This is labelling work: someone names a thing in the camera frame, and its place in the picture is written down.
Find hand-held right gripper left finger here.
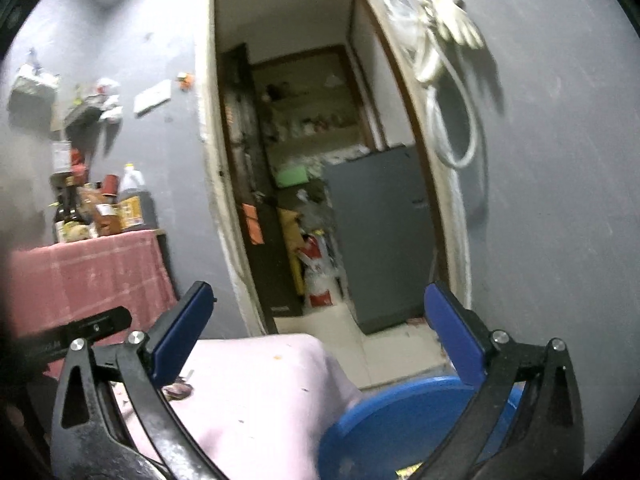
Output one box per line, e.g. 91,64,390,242
50,281,228,480

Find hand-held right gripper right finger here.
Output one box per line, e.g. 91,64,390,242
415,281,586,480

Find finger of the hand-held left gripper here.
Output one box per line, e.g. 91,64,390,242
62,306,133,343

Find blue plastic basin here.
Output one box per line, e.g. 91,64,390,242
317,376,526,480

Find pink checked cloth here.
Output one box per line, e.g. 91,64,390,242
7,230,178,378

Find brown peel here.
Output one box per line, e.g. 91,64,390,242
162,380,193,401

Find orange sauce jar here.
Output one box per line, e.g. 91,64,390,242
92,190,123,237

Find pale pink blanket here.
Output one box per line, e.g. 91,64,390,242
112,332,363,480

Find grey cabinet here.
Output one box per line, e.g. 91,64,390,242
322,144,446,335

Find cooking oil bottle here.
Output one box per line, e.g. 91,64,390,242
117,162,158,232

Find orange paper sheet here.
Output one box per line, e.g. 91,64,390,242
242,204,265,246

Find yellow bag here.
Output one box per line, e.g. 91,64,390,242
277,207,306,296

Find red and white bag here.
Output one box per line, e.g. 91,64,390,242
297,232,341,308

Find dark brown door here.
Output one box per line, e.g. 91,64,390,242
217,42,306,318

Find green plastic item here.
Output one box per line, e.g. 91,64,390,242
275,165,311,188

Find white plastic bag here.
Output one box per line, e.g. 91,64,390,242
95,77,125,123

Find wooden storage shelf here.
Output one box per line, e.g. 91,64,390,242
250,45,381,171

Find hanging clear plastic bag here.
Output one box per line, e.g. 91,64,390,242
7,50,61,113

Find cream rubber gloves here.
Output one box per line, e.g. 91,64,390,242
417,0,486,51

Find wooden door frame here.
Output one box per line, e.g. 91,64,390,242
192,0,473,336

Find white hose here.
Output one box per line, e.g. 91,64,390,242
415,50,478,168

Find wall shelf rack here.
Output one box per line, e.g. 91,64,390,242
62,95,108,133

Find white wall switch panel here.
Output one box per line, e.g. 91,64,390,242
132,80,172,116

